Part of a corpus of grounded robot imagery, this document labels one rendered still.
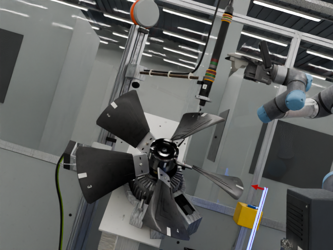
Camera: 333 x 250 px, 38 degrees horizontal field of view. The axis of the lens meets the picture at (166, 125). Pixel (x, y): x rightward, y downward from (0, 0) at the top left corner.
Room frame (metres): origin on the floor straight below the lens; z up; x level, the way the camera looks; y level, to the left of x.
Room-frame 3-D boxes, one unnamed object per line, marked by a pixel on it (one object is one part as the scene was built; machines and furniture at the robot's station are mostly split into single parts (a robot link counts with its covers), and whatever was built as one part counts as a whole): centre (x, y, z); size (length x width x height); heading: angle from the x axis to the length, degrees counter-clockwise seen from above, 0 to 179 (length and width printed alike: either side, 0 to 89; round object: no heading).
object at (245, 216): (2.30, -0.48, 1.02); 0.16 x 0.10 x 0.11; 179
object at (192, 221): (2.04, -0.17, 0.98); 0.20 x 0.16 x 0.20; 179
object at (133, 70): (2.53, 0.23, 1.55); 0.10 x 0.07 x 0.08; 34
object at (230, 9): (2.01, -0.12, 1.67); 0.04 x 0.04 x 0.46
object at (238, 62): (1.97, -0.20, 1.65); 0.09 x 0.03 x 0.06; 110
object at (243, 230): (2.30, -0.48, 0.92); 0.03 x 0.03 x 0.12; 89
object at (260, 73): (2.01, -0.31, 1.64); 0.12 x 0.08 x 0.09; 89
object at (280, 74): (2.01, -0.39, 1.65); 0.08 x 0.05 x 0.08; 179
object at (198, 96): (2.02, -0.11, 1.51); 0.09 x 0.07 x 0.10; 34
